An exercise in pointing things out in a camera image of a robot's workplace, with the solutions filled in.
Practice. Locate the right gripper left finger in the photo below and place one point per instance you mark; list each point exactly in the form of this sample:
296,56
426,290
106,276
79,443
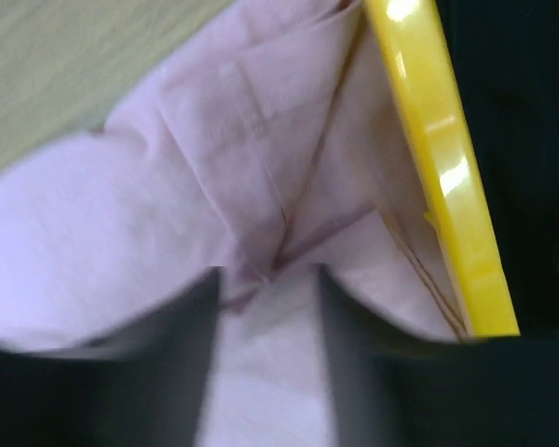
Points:
141,384

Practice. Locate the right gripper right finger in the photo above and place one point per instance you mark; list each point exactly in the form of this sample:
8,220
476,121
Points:
392,388

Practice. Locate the pink t-shirt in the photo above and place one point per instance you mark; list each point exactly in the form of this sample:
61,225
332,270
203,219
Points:
267,143

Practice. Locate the black t-shirt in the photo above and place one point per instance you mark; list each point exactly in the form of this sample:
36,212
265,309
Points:
505,56

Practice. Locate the yellow plastic bin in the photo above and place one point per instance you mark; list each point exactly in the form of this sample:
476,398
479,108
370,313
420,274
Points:
424,88

